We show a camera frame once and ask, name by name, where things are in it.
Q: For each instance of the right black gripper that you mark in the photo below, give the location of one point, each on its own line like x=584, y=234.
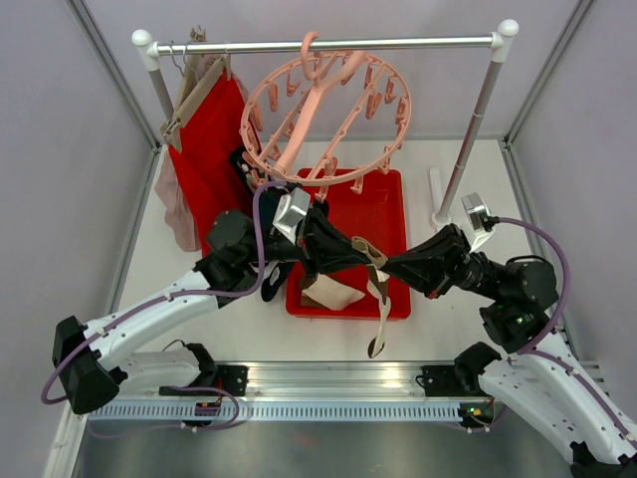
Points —
x=433, y=266

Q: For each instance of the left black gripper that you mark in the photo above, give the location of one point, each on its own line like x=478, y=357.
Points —
x=331, y=249

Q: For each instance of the brown beige striped sock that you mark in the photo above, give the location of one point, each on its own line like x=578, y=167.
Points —
x=377, y=286

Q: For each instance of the teal christmas sock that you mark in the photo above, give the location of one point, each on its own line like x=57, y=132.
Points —
x=269, y=200

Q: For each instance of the black sports sock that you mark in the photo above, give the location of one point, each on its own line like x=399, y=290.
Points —
x=275, y=277
x=239, y=164

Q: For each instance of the pink round clip hanger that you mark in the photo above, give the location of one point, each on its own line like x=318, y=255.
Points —
x=295, y=124

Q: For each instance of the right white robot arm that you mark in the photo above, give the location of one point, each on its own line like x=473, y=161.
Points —
x=591, y=432

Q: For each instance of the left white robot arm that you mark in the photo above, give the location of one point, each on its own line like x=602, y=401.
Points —
x=96, y=361

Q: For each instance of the beige clip hanger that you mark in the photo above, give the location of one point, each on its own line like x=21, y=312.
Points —
x=201, y=73

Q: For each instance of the red plastic tray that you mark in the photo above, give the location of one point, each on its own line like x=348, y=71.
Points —
x=376, y=214

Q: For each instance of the pink hanging garment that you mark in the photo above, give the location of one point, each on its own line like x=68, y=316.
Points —
x=200, y=176

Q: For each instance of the red hanging cloth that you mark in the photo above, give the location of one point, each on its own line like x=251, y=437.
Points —
x=197, y=184

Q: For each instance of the metal clothes rack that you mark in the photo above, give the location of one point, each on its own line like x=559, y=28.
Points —
x=499, y=42

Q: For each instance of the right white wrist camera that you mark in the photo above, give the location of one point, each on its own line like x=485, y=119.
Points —
x=476, y=226

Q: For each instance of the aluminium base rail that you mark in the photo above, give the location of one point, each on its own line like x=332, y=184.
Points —
x=341, y=380

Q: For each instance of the aluminium frame post right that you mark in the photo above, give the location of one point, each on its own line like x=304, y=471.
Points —
x=565, y=38

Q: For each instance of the aluminium frame post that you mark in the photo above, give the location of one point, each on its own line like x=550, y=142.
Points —
x=98, y=42
x=565, y=38

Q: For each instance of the white slotted cable duct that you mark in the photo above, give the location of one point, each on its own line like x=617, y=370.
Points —
x=385, y=411

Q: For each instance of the aluminium frame post left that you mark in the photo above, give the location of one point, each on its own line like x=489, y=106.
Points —
x=98, y=42

